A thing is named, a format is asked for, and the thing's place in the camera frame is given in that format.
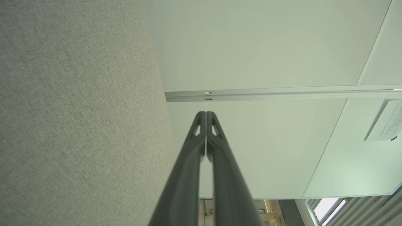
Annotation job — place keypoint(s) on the white paper wall notice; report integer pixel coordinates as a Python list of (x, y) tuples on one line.
[(388, 121)]

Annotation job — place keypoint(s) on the grey wall rail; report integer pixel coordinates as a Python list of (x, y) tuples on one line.
[(282, 93)]

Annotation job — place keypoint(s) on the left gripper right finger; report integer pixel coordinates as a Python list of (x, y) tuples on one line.
[(229, 188)]

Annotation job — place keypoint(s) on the grey window blinds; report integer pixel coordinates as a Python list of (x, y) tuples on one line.
[(370, 210)]

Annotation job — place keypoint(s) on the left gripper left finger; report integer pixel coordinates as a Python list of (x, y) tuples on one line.
[(182, 188)]

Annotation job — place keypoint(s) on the grey fabric sofa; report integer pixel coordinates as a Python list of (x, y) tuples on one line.
[(78, 110)]

